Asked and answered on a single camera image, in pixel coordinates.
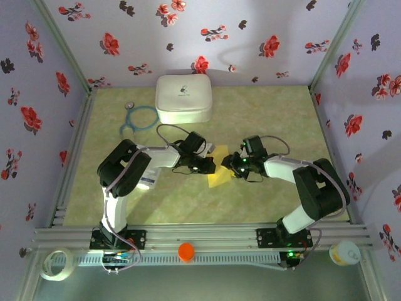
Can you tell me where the white left camera mount bracket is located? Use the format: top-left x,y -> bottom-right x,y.
195,142 -> 210,159

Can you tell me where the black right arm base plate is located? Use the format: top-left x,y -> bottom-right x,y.
256,228 -> 314,248

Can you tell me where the white blue medicine box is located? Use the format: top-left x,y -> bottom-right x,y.
135,169 -> 162,191

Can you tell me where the aluminium frame post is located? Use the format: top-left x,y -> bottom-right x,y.
14,250 -> 43,301
30,0 -> 95,93
360,250 -> 388,301
309,0 -> 367,92

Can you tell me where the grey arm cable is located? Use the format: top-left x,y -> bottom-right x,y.
100,124 -> 189,274
261,135 -> 351,271

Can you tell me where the blue stethoscope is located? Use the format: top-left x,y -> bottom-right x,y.
120,100 -> 160,144

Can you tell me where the aluminium front rail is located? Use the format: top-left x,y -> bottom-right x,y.
31,223 -> 377,251

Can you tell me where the white medicine case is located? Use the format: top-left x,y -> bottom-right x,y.
155,73 -> 213,125

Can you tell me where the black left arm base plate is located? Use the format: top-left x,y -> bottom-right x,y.
90,228 -> 148,251

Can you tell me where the grey left arm cable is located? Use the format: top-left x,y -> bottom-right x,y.
100,124 -> 189,274

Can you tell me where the aluminium side rail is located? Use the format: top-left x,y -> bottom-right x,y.
46,87 -> 98,228
308,86 -> 360,225

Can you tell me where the orange bottle cap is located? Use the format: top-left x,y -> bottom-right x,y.
177,241 -> 195,263

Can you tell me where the grey right arm cable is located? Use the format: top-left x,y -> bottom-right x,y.
261,135 -> 351,271

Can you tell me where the white yellow jar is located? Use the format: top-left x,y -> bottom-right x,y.
328,240 -> 362,267

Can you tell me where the clear tape roll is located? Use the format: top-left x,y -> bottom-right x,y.
39,247 -> 78,282

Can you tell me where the circuit board with wires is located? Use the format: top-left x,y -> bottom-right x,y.
286,250 -> 306,263
102,250 -> 134,266

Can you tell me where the white slotted cable duct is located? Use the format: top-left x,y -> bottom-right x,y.
73,252 -> 281,267

